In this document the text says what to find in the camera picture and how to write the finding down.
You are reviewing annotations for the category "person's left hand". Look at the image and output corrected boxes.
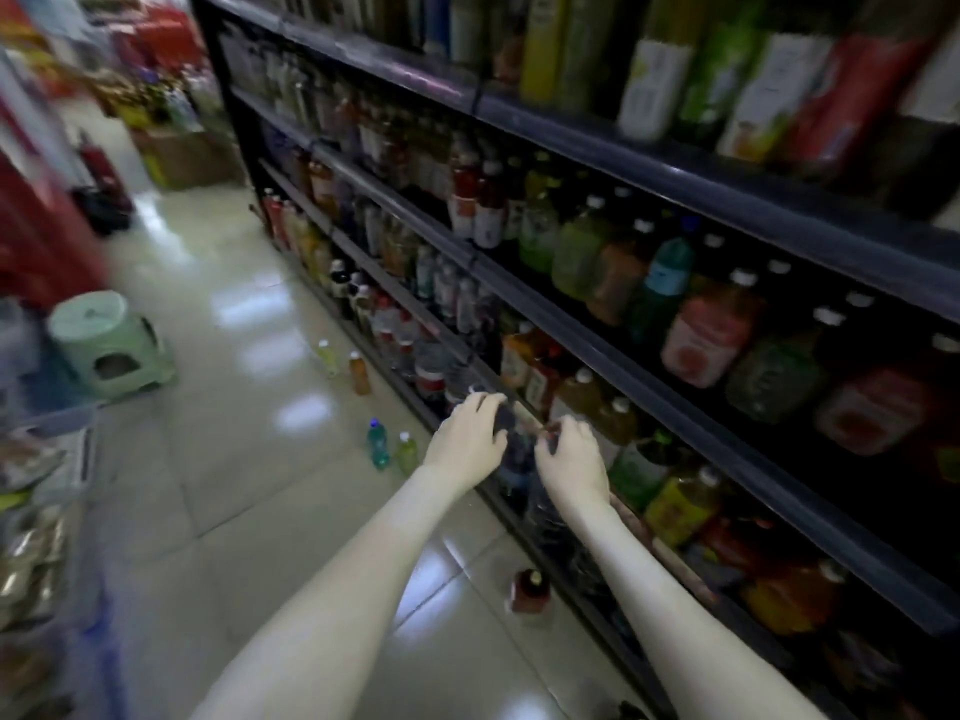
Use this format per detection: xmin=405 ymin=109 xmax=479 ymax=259
xmin=421 ymin=391 xmax=510 ymax=494

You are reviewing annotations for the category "person's right hand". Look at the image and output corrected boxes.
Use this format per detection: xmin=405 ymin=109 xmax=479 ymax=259
xmin=533 ymin=415 xmax=613 ymax=515

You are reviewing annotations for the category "olive tea bottle white cap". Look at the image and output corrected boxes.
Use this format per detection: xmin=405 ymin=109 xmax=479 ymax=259
xmin=551 ymin=366 xmax=605 ymax=425
xmin=592 ymin=396 xmax=639 ymax=466

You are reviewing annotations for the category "green-capped dark bottle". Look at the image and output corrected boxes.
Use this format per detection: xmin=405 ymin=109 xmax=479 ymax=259
xmin=608 ymin=430 xmax=676 ymax=515

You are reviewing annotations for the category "blue-capped green bottle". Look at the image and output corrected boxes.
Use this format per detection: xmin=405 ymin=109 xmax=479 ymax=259
xmin=365 ymin=417 xmax=391 ymax=472

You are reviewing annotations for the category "red cartoon label bottle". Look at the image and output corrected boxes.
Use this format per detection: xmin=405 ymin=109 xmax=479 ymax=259
xmin=509 ymin=567 xmax=553 ymax=616

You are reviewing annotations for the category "row of tea juice bottles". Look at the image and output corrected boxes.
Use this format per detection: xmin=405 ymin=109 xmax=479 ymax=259
xmin=314 ymin=81 xmax=960 ymax=481

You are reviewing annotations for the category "row of red yellow bottles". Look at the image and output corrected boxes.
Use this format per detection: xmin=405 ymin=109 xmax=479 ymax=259
xmin=260 ymin=188 xmax=335 ymax=290

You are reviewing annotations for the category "person's right forearm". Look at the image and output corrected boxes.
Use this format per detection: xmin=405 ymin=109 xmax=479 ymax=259
xmin=569 ymin=494 xmax=826 ymax=720

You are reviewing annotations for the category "person's left forearm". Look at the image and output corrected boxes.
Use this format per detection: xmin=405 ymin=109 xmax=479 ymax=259
xmin=191 ymin=468 xmax=481 ymax=720

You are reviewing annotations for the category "green object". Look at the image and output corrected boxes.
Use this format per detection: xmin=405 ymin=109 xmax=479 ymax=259
xmin=46 ymin=290 xmax=178 ymax=404

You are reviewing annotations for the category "brown cardboard box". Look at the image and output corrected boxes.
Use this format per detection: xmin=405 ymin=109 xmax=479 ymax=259
xmin=131 ymin=126 xmax=245 ymax=192

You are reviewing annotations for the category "black bag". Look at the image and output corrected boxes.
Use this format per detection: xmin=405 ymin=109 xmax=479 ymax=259
xmin=71 ymin=185 xmax=136 ymax=237

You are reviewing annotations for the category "stack of clear plastic bins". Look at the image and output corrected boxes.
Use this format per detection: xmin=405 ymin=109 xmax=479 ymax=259
xmin=0 ymin=299 xmax=99 ymax=720

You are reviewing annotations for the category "red fire extinguisher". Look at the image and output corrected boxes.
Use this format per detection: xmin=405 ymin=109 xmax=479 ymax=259
xmin=78 ymin=134 xmax=125 ymax=211

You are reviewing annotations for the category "red framed display cabinet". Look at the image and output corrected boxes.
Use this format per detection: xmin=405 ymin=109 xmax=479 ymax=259
xmin=0 ymin=89 xmax=110 ymax=308

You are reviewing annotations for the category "stack of red cartons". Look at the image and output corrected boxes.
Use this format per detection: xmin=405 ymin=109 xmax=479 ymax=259
xmin=112 ymin=3 xmax=208 ymax=68

